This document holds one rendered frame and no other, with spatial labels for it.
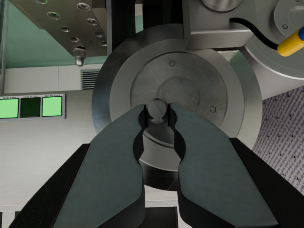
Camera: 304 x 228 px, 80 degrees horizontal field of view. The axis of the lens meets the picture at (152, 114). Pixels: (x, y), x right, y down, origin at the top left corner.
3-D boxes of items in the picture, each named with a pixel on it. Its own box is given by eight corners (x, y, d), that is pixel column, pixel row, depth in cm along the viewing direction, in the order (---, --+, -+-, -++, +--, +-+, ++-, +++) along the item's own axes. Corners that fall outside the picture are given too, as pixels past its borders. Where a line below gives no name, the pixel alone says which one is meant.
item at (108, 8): (109, -100, 20) (111, 62, 18) (135, 27, 43) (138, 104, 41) (105, -100, 20) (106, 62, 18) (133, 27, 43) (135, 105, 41)
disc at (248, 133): (252, 17, 17) (274, 187, 15) (249, 20, 17) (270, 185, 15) (90, 28, 17) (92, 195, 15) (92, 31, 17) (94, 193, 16)
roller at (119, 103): (237, 33, 16) (253, 168, 15) (188, 97, 42) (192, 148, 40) (107, 42, 16) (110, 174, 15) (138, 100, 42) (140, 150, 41)
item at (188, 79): (249, 103, 14) (172, 169, 13) (238, 107, 16) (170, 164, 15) (183, 31, 14) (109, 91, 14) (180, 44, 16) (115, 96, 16)
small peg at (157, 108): (173, 111, 11) (154, 125, 11) (170, 116, 14) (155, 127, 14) (159, 92, 11) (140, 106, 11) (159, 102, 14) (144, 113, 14)
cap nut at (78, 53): (83, 47, 50) (83, 63, 49) (88, 54, 53) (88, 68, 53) (70, 48, 50) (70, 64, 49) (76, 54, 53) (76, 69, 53)
